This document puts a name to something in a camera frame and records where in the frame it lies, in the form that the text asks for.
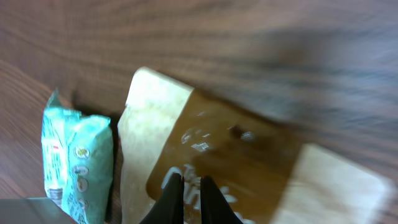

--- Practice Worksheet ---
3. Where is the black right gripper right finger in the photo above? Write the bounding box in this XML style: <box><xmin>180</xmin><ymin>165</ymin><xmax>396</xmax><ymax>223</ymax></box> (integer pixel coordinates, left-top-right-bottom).
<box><xmin>200</xmin><ymin>176</ymin><xmax>243</xmax><ymax>224</ymax></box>

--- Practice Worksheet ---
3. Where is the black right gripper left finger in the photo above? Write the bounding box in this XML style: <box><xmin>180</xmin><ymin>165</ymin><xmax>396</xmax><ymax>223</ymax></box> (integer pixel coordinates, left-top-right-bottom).
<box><xmin>139</xmin><ymin>173</ymin><xmax>184</xmax><ymax>224</ymax></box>

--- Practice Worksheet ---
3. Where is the brown Pantree snack pouch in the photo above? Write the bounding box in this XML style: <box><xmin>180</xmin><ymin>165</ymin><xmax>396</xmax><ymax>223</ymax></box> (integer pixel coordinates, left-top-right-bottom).
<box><xmin>118</xmin><ymin>67</ymin><xmax>396</xmax><ymax>223</ymax></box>

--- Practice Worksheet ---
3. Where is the green wet wipes pack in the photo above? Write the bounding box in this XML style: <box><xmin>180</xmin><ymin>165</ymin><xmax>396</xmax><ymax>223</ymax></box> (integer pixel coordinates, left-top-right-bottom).
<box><xmin>41</xmin><ymin>91</ymin><xmax>113</xmax><ymax>224</ymax></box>

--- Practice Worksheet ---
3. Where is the grey plastic basket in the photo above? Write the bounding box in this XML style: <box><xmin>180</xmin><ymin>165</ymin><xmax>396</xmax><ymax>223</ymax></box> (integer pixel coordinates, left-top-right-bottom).
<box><xmin>1</xmin><ymin>198</ymin><xmax>75</xmax><ymax>224</ymax></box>

